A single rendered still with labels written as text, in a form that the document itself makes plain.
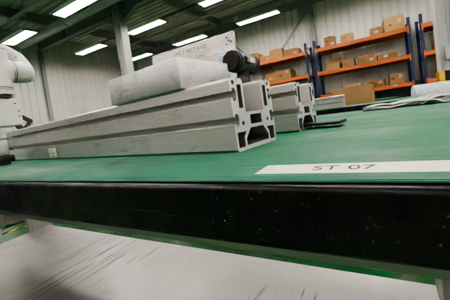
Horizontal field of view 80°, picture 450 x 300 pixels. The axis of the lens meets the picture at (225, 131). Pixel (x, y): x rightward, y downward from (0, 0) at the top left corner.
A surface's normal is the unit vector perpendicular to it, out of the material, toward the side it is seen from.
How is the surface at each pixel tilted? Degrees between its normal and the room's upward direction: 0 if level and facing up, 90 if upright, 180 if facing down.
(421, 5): 90
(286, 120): 90
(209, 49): 90
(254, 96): 90
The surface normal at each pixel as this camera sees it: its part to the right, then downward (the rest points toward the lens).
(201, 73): 0.80, -0.08
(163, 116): -0.58, 0.12
